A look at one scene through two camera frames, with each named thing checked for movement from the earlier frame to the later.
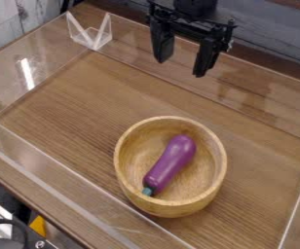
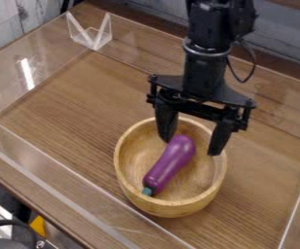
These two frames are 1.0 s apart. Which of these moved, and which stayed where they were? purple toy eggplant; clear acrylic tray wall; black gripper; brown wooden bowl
Moved: black gripper
Stayed: purple toy eggplant; clear acrylic tray wall; brown wooden bowl
